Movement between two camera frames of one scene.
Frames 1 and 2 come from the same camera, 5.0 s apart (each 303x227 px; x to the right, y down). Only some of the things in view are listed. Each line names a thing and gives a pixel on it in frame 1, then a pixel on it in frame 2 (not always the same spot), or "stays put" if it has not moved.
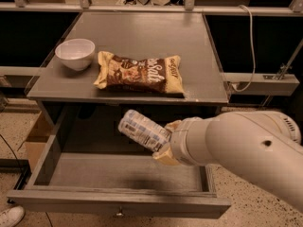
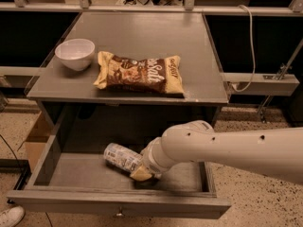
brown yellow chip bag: [159, 75] stays put
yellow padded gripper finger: [165, 155] -> [140, 174]
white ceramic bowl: [77, 53] stays put
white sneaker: [12, 216] stays put
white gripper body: [180, 142] -> [151, 161]
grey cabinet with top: [123, 77] stays put
